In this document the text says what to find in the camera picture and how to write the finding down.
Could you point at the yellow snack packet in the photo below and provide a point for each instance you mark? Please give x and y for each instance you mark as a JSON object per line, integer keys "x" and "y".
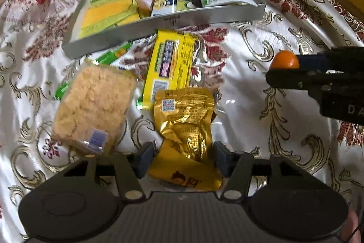
{"x": 170, "y": 66}

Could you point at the beige rice cracker packet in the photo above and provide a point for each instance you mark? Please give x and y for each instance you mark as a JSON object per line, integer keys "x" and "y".
{"x": 93, "y": 106}

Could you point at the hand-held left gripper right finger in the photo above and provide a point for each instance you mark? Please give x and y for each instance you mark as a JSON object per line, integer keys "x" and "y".
{"x": 224, "y": 160}

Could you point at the green snack packet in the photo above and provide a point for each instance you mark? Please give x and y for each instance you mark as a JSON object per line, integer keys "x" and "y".
{"x": 113, "y": 54}

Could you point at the floral satin blanket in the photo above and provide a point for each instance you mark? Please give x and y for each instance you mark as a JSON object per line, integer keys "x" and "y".
{"x": 256, "y": 132}

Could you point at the grey shallow tray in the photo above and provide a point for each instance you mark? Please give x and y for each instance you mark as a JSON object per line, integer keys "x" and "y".
{"x": 170, "y": 22}

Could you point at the small orange fruit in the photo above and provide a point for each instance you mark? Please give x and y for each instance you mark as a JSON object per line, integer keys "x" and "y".
{"x": 284, "y": 60}

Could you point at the gold foil snack packet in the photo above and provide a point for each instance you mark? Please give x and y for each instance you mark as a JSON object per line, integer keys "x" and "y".
{"x": 182, "y": 129}

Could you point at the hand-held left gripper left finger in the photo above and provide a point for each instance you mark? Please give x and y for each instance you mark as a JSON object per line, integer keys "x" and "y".
{"x": 143, "y": 162}

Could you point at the orange and white snack packet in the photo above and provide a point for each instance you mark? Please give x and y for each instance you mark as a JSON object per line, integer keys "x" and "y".
{"x": 143, "y": 1}

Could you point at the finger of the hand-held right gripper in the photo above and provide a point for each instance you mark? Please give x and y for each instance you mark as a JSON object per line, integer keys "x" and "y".
{"x": 295, "y": 78}
{"x": 341, "y": 58}

